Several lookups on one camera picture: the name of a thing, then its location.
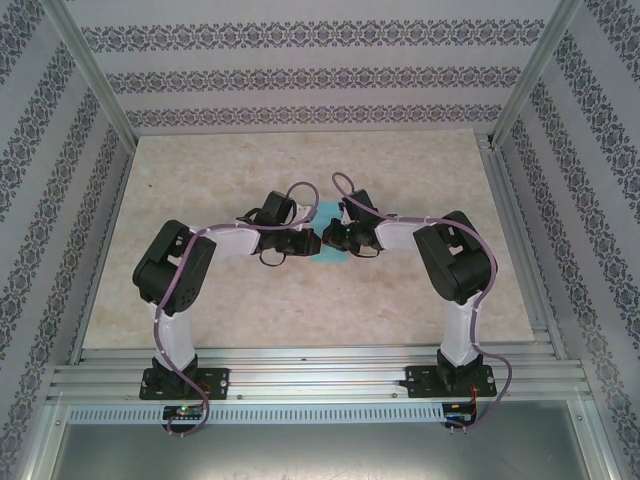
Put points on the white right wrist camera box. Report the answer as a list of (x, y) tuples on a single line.
[(345, 213)]

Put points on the grey metal sheet panel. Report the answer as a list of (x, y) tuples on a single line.
[(320, 450)]

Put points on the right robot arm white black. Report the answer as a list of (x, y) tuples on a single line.
[(400, 235)]

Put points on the aluminium frame post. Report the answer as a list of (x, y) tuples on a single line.
[(95, 75), (537, 75)]

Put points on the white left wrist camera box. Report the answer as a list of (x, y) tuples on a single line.
[(302, 214)]

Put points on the small circuit board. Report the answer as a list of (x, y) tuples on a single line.
[(457, 414), (182, 412)]

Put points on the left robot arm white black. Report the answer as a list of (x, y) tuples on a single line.
[(172, 340)]

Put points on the aluminium mounting rail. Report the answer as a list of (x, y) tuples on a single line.
[(320, 380)]

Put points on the aluminium side rail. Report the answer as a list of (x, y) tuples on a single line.
[(520, 250), (100, 260)]

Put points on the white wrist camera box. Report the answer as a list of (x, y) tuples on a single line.
[(345, 213), (302, 214)]

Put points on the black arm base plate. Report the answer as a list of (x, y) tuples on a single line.
[(220, 380), (415, 382)]

